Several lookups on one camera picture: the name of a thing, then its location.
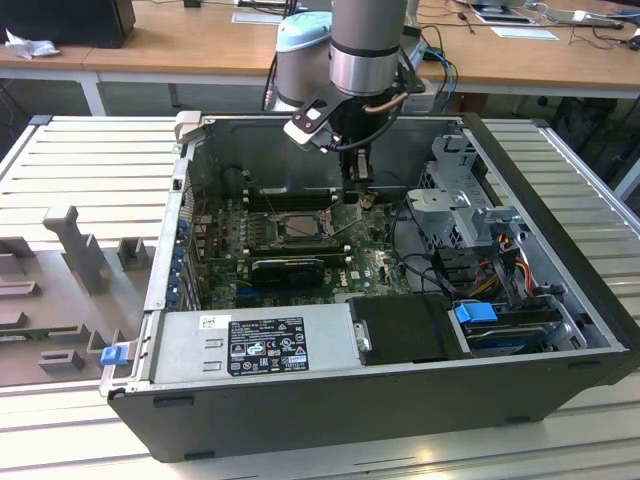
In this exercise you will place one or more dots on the grey sheet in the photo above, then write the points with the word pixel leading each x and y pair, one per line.
pixel 255 18

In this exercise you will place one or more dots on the CPU socket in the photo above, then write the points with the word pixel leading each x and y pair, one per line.
pixel 326 220

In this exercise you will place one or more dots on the blue case latch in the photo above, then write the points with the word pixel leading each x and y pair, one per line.
pixel 112 356

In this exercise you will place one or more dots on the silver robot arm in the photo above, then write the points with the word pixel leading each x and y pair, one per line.
pixel 367 45

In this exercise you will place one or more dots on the green motherboard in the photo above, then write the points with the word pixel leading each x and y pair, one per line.
pixel 370 260

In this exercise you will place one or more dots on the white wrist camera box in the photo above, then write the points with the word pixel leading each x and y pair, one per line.
pixel 307 127

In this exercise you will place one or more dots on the black plastic shroud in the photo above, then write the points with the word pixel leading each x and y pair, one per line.
pixel 405 330

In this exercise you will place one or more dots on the white paper sheet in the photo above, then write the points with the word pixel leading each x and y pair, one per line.
pixel 525 33

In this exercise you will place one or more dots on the wooden desk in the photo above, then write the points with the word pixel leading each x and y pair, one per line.
pixel 200 45

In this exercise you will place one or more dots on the black cylindrical part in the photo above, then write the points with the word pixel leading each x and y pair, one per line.
pixel 231 180

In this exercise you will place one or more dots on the black box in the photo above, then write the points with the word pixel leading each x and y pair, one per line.
pixel 65 20

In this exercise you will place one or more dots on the grey power supply unit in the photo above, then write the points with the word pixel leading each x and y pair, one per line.
pixel 185 345

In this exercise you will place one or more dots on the metal locking lever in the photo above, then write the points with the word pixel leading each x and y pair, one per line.
pixel 331 207
pixel 270 206

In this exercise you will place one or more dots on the black RAM slot bank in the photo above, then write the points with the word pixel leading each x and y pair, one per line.
pixel 295 200
pixel 300 252

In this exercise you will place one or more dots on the hard disk drive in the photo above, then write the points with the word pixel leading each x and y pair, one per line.
pixel 505 340

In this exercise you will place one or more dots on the blue disk carrier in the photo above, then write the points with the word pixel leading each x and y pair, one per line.
pixel 475 313

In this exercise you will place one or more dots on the grey case latch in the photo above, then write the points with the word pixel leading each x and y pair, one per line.
pixel 187 125

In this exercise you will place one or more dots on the grey parts rack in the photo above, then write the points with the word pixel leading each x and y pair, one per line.
pixel 60 300

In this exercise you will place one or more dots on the grey metal drive cage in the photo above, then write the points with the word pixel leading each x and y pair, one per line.
pixel 440 210

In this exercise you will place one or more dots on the crumpled white paper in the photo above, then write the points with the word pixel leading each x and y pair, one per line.
pixel 30 49

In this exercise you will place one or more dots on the black PC case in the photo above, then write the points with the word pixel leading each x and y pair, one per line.
pixel 350 420

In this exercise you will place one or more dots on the black graphics card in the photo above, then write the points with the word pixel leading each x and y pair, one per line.
pixel 285 274

